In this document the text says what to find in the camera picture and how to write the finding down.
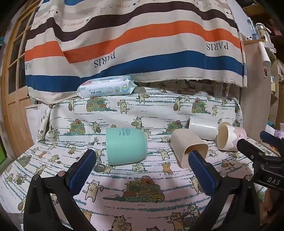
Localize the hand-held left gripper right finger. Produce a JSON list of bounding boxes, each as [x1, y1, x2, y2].
[[188, 151, 261, 231]]

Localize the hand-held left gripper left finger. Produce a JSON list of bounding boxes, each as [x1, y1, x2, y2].
[[23, 149, 98, 231]]

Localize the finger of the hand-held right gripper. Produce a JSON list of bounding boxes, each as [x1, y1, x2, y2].
[[260, 131, 284, 150], [236, 139, 268, 161]]

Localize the pink and cream cup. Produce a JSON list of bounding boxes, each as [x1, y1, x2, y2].
[[216, 121, 246, 152]]

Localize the teal cup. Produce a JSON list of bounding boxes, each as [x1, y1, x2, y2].
[[106, 127, 148, 166]]

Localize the person's right forearm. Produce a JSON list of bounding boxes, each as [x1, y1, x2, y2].
[[259, 190, 284, 228]]

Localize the beige cup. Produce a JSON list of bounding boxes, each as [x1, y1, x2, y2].
[[170, 128, 209, 169]]

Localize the white cup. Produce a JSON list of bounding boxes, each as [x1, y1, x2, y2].
[[188, 117, 219, 141]]

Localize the brown cabinet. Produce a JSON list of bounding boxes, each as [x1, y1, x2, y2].
[[240, 39, 280, 139]]

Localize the white lint roller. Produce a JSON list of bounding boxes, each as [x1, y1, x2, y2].
[[258, 41, 272, 67]]

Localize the cat printed blanket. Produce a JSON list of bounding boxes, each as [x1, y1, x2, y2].
[[0, 80, 274, 231]]

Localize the baby wipes pack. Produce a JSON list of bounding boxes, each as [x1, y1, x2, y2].
[[77, 75, 137, 98]]

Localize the wooden door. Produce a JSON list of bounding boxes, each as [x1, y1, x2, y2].
[[1, 3, 46, 161]]

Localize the clear blue bottle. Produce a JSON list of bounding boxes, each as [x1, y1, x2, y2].
[[246, 17, 257, 41]]

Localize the striped cloth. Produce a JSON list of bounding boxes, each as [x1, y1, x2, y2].
[[24, 0, 248, 105]]

